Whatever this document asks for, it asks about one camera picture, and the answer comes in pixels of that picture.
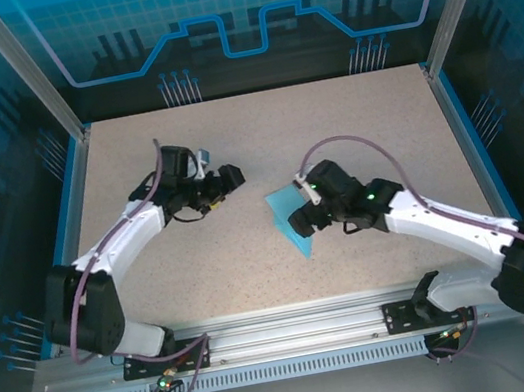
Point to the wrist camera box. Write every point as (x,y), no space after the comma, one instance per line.
(311,191)
(204,156)

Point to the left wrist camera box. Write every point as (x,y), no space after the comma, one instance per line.
(204,156)

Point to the aluminium front rail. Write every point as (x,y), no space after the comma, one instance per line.
(295,327)

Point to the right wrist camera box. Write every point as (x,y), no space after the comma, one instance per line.
(311,191)

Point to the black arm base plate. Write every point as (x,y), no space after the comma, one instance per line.
(400,319)
(145,369)

